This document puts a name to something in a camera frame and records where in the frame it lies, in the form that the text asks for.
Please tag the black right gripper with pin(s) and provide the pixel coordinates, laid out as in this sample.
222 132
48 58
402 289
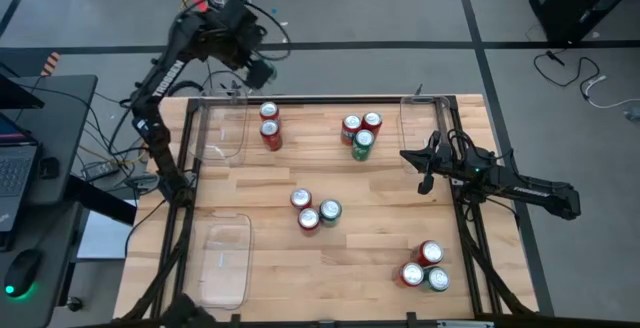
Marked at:
462 169

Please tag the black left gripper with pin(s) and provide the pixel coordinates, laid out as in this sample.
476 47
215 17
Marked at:
249 49

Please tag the red Coca-Cola soda can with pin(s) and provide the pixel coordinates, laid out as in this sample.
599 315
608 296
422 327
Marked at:
372 119
269 110
309 218
431 252

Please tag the clear plastic bin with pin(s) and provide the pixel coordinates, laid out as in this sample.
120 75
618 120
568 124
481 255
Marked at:
220 138
415 123
220 268

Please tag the red Fanta soda can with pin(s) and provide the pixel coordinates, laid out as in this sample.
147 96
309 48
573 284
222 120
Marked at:
412 274
270 129
351 123
301 198

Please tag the green Sprite soda can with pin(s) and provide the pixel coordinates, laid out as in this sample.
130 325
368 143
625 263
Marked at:
438 278
363 139
330 209

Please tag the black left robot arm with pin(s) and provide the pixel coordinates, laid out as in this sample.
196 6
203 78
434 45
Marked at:
167 75

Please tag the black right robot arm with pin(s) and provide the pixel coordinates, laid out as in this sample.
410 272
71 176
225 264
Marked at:
540 193

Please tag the grey power brick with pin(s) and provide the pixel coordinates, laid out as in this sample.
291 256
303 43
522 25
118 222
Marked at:
142 183

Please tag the pale rectangular plate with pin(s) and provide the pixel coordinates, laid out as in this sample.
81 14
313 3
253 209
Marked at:
465 324

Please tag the black power adapter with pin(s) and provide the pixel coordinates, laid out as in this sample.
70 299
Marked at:
100 170

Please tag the dark grey desk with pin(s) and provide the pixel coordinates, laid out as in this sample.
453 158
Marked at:
70 118

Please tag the black desk base bar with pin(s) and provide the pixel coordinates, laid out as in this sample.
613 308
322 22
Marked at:
100 200

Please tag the small grey floor object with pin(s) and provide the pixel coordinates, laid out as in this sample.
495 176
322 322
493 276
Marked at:
634 113

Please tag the black equipment case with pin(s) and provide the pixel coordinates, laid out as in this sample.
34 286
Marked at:
575 3

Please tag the small black box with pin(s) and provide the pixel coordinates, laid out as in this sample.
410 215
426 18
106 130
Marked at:
49 167

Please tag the black monitor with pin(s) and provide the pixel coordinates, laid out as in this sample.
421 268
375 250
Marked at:
15 95

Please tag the grey laptop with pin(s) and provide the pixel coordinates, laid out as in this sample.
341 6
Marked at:
15 178

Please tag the black caster wheel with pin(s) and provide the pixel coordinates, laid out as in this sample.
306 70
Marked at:
75 304

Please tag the black mouse with green light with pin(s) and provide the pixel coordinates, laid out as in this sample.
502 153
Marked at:
22 270

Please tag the black aluminium table frame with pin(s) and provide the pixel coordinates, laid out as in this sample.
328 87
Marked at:
325 100

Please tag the black frame clamp bracket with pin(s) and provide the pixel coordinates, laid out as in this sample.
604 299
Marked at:
411 320

